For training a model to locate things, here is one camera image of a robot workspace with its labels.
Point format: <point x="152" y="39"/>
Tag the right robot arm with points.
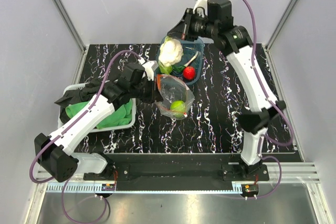
<point x="213" y="19"/>

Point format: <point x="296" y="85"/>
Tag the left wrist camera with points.
<point x="150" y="68"/>

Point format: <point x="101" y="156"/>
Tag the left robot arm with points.
<point x="56" y="152"/>

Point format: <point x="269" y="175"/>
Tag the white fake cauliflower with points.
<point x="171" y="52"/>

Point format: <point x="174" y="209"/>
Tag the teal plastic container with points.
<point x="190" y="49"/>

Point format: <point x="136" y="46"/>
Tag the red fake tomato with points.
<point x="189" y="73"/>

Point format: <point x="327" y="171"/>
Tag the green fake apple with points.
<point x="178" y="106"/>

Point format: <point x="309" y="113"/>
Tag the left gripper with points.
<point x="154" y="96"/>

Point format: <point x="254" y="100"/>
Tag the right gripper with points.
<point x="182" y="30"/>

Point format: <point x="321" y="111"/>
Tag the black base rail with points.
<point x="177" y="173"/>

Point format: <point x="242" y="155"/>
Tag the green cloth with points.
<point x="73" y="109"/>

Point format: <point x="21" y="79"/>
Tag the clear zip top bag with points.
<point x="171" y="89"/>

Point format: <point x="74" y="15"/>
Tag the black cloth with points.
<point x="71" y="97"/>

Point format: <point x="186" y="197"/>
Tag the white perforated plastic basket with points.
<point x="120" y="120"/>

